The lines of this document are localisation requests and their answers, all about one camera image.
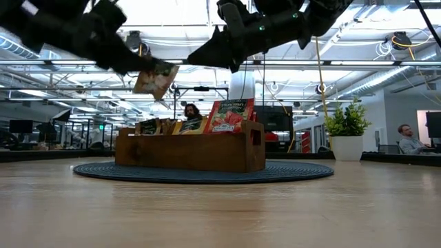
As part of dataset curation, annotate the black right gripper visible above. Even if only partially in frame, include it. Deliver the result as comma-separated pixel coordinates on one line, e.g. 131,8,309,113
187,0,309,74

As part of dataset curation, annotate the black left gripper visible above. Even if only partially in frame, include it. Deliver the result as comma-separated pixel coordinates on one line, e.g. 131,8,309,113
72,0,165,76

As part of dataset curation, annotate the red strawberry tea packet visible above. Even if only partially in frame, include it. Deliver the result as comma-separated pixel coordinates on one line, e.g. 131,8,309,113
203,98,256,135

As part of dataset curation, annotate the orange tea bag packet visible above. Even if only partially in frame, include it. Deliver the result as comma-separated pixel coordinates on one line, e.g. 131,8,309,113
171,116,209,136

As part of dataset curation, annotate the person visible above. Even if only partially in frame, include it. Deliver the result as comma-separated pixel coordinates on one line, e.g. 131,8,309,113
397,123,432,156
183,103,205,122

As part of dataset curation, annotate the wooden three-compartment box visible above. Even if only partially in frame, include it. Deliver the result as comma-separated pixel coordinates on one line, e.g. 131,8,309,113
114,119,267,174

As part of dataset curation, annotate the black computer monitor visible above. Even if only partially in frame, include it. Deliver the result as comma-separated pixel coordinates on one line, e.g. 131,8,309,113
425,110,441,139
9,118,34,134

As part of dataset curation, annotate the round dark blue woven placemat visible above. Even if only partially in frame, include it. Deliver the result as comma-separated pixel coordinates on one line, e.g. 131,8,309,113
73,160,335,185

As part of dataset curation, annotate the green plant in white pot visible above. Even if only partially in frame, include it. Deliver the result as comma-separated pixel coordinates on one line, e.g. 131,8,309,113
323,97,373,162

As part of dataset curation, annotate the yellow extension cord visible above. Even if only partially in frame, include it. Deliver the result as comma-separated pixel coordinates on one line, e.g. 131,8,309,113
314,36,332,149

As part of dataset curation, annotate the silver ventilation duct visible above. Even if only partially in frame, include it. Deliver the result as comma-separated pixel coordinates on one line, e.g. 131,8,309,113
337,44,441,101

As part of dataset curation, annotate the black ceiling cable reel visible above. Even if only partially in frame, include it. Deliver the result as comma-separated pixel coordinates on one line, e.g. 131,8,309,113
392,30,413,51

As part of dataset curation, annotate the black aluminium table frame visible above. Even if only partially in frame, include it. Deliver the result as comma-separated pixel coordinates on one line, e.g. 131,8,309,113
0,147,441,168

